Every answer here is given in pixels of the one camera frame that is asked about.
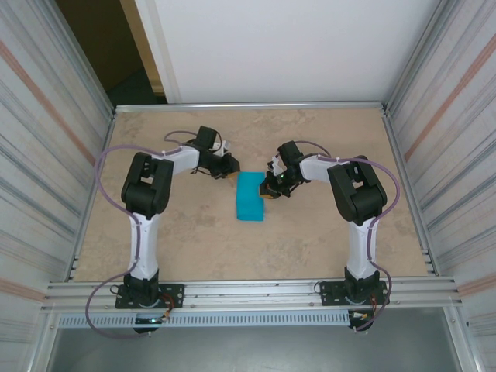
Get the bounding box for blue paper sheet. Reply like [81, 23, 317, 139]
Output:
[235, 170, 267, 223]

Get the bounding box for beige door jamb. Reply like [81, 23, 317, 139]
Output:
[118, 0, 166, 94]

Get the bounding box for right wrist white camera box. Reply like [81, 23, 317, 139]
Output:
[266, 153, 284, 176]

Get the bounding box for aluminium table edge rail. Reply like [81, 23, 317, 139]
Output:
[113, 101, 389, 115]

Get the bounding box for long aluminium mounting rail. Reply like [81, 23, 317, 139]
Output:
[40, 275, 464, 313]

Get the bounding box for aluminium side frame rail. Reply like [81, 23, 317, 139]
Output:
[68, 110, 118, 282]
[381, 104, 439, 277]

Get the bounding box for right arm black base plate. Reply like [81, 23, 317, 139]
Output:
[319, 279, 391, 307]

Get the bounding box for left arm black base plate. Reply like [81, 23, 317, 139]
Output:
[115, 283, 185, 310]

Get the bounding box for grey slotted cable duct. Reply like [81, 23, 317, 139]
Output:
[57, 312, 352, 329]

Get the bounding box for corrugated translucent enclosure panel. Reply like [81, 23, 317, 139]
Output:
[0, 0, 117, 372]
[387, 0, 496, 372]

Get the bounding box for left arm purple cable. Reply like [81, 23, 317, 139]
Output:
[85, 130, 202, 339]

